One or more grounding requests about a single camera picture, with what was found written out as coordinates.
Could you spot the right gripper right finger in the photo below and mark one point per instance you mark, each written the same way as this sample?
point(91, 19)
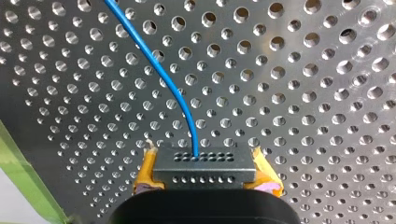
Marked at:
point(264, 179)

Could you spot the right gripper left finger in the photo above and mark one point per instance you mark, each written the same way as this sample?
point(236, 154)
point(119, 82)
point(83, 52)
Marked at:
point(145, 172)

